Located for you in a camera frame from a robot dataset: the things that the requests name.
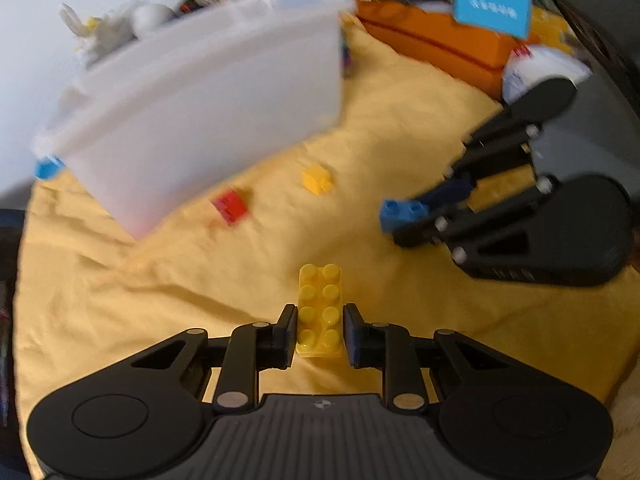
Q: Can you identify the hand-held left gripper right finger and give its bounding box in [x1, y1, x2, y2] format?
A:
[343, 303, 506, 413]

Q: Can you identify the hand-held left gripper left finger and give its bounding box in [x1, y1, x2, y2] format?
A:
[132, 304, 299, 413]

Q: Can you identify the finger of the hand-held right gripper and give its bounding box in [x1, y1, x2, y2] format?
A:
[422, 110, 540, 209]
[392, 175, 563, 281]

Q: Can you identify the long yellow toy block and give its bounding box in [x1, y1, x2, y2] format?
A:
[296, 263, 347, 358]

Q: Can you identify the blue toy block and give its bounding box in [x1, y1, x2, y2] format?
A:
[379, 200, 430, 235]

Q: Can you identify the white plastic storage bin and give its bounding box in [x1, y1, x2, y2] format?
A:
[31, 0, 358, 241]

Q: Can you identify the yellow cloth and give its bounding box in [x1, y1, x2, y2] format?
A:
[15, 5, 631, 480]

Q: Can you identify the white plastic pouch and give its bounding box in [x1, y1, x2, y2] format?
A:
[501, 44, 593, 106]

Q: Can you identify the orange box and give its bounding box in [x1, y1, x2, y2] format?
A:
[357, 0, 541, 101]

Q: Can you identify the red toy block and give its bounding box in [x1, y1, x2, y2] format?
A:
[210, 190, 251, 226]

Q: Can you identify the blue card box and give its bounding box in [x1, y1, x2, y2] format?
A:
[451, 0, 532, 40]

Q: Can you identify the small yellow toy block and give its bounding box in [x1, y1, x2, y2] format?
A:
[301, 164, 335, 195]

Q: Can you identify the dark grey ribbed object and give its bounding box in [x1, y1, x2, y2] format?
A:
[550, 0, 640, 126]

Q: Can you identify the black bag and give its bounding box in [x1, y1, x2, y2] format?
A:
[0, 207, 26, 480]

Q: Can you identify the white ball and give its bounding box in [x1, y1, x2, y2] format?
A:
[131, 2, 176, 38]

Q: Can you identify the white plastic bag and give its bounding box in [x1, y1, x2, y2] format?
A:
[59, 2, 146, 68]

